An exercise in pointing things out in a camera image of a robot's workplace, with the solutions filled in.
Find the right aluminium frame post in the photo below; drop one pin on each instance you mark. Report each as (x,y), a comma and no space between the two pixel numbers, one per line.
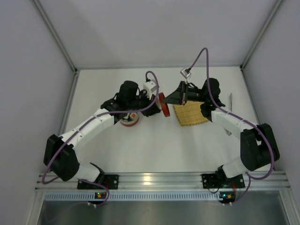
(262,31)

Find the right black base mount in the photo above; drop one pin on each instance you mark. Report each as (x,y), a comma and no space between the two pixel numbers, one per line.
(212,181)

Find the orange sushi roll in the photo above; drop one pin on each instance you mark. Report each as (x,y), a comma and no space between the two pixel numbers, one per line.
(133,115)

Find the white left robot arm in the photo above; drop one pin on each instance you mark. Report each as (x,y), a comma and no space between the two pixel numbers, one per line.
(61,152)

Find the red steel container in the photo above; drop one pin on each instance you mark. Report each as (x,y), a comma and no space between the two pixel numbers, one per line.
(128,121)

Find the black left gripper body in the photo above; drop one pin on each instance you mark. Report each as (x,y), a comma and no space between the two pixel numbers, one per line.
(153,107)

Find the bamboo mat tray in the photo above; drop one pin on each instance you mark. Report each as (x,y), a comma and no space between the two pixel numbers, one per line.
(189,114)

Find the slotted cable duct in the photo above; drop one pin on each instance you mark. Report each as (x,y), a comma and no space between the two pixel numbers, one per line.
(139,196)

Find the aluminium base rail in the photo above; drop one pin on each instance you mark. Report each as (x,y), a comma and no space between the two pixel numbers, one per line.
(191,181)

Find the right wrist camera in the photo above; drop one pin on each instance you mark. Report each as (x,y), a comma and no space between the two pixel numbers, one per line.
(185,72)

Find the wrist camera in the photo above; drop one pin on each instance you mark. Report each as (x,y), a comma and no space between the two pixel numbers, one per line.
(185,72)
(150,87)

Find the red round lid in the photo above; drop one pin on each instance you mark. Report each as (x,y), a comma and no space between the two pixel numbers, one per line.
(164,106)

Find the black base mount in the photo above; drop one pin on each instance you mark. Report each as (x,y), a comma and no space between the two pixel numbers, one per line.
(103,181)
(212,181)

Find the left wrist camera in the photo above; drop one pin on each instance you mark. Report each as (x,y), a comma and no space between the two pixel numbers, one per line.
(150,87)

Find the aluminium frame post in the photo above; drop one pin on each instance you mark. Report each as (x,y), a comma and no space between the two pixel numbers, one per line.
(47,22)
(262,31)

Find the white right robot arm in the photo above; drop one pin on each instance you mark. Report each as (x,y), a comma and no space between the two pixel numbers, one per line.
(258,146)

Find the left aluminium frame post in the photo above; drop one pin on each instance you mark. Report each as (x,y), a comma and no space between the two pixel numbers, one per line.
(47,22)

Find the steel tongs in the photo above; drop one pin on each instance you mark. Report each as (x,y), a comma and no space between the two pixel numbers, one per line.
(230,98)

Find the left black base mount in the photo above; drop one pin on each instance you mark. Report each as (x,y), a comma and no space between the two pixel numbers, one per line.
(103,181)

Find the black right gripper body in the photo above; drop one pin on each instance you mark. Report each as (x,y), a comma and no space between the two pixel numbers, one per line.
(184,93)

